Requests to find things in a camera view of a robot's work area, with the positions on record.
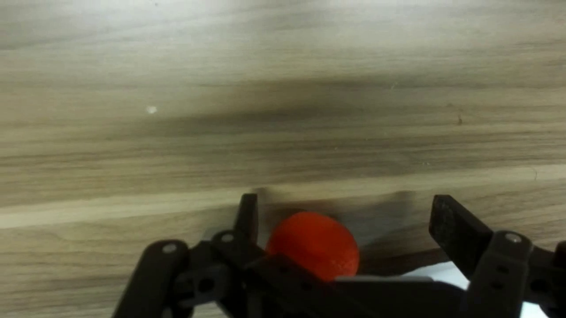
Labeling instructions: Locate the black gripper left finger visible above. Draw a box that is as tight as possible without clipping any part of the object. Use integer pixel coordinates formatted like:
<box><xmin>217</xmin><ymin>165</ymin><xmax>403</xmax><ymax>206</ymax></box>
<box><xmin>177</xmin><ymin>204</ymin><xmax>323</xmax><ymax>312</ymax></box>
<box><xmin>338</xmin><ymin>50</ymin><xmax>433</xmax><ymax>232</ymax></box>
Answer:
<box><xmin>210</xmin><ymin>193</ymin><xmax>276</xmax><ymax>273</ymax></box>

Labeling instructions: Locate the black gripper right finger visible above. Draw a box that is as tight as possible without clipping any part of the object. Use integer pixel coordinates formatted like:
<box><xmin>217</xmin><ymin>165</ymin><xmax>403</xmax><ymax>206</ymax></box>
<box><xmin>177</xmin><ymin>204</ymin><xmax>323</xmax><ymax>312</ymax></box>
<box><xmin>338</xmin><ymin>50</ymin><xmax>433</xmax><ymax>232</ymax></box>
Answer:
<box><xmin>428</xmin><ymin>195</ymin><xmax>532</xmax><ymax>318</ymax></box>

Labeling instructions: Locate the orange ball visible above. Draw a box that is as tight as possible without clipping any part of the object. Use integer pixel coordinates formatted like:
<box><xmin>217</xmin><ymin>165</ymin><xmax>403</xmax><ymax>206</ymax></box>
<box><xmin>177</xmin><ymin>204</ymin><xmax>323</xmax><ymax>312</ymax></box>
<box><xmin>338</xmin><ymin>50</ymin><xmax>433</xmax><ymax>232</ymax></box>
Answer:
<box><xmin>265</xmin><ymin>211</ymin><xmax>362</xmax><ymax>283</ymax></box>

